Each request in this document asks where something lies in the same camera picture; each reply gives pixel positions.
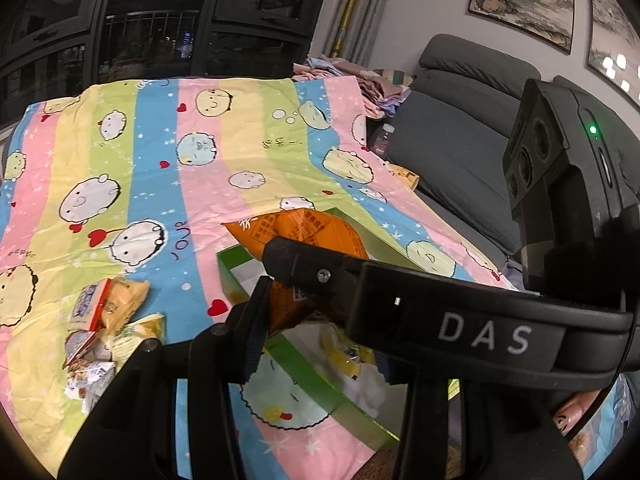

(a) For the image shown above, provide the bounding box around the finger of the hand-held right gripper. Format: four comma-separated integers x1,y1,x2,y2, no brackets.
262,237,371,328

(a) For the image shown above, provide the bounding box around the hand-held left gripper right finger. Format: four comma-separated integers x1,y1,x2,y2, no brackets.
390,377,583,480

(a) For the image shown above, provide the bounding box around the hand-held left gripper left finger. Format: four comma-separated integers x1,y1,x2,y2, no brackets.
57,276,273,480

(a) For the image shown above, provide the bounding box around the orange snack packet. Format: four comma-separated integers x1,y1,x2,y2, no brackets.
221,209,372,337

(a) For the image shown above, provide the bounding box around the green box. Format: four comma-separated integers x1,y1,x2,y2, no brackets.
216,205,463,453

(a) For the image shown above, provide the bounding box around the crinkled yellow snack packet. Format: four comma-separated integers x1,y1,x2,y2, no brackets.
320,325,377,382

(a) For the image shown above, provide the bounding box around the yellow-green snack packet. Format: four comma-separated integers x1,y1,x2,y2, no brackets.
111,312,167,368

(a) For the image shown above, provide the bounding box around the orange-yellow snack packet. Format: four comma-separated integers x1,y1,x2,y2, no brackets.
100,280,151,337

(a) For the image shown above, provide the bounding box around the small yellow box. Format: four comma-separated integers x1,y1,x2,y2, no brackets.
389,164,421,192

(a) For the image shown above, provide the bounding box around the clear plastic bottle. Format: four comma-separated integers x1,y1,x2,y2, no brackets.
372,122,397,155

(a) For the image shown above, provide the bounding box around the small white printed snack packet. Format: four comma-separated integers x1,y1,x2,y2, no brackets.
70,280,115,332

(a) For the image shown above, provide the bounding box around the white coded snack packet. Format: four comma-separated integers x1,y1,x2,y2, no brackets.
64,360,117,402

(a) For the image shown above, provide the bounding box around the grey sofa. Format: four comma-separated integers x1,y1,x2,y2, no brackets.
382,34,546,286

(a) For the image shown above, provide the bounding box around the striped cartoon printed blanket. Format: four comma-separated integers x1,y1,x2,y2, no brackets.
0,75,640,480

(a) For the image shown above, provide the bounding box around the folded clothes pile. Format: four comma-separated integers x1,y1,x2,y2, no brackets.
292,55,416,121

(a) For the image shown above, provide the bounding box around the gold curtain pole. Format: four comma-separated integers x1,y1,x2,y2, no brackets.
332,0,373,58

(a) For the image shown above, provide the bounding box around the grey curtain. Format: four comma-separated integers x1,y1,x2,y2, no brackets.
320,0,396,68

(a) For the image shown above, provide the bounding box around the framed landscape painting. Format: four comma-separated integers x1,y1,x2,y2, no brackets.
586,0,640,96
467,0,576,56

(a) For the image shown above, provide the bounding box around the black cable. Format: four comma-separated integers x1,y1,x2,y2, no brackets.
567,285,628,443

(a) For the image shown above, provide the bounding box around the dark window frame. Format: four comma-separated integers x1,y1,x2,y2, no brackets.
0,0,321,128

